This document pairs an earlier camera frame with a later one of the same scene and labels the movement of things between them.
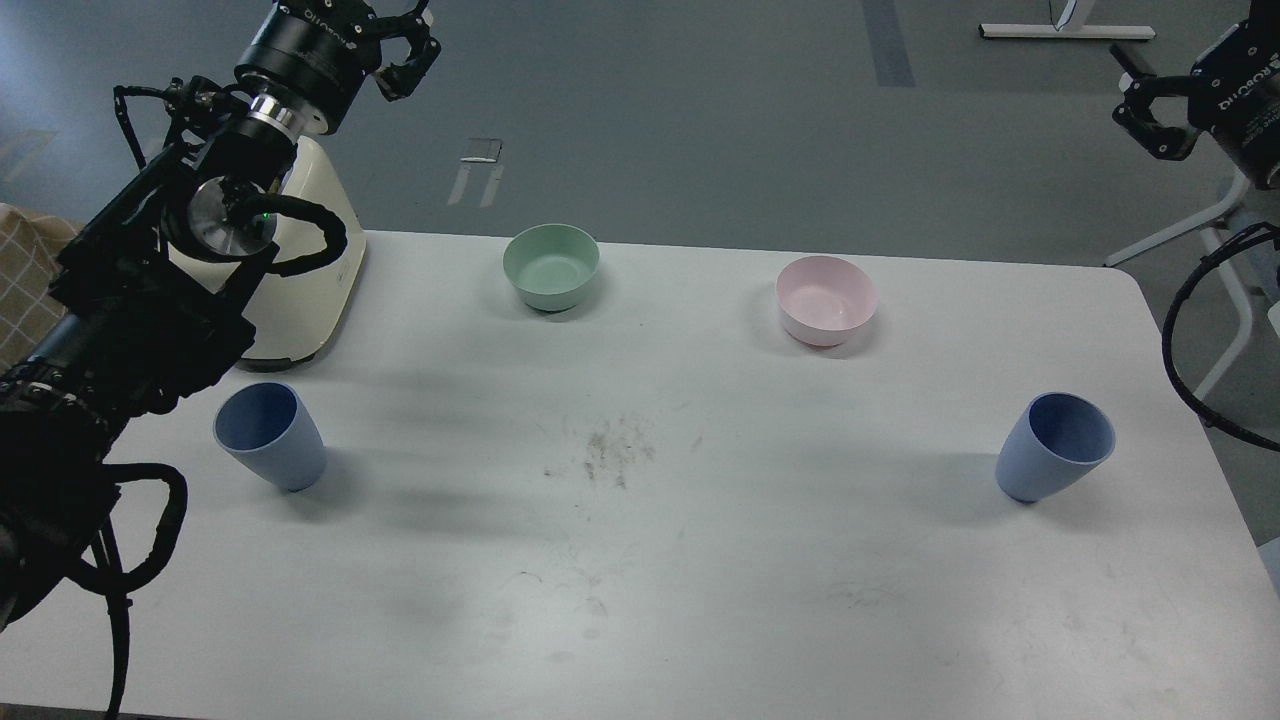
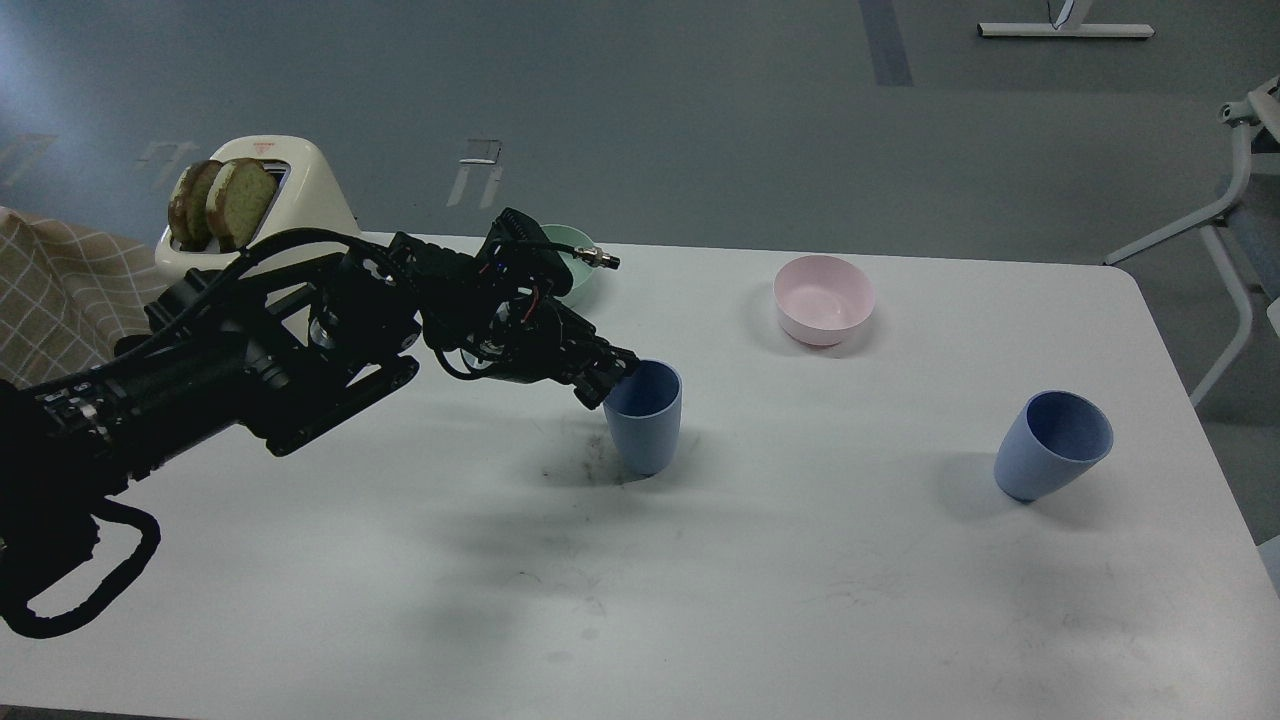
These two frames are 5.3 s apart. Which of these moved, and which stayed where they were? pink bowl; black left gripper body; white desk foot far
Moved: black left gripper body
Stayed: white desk foot far; pink bowl
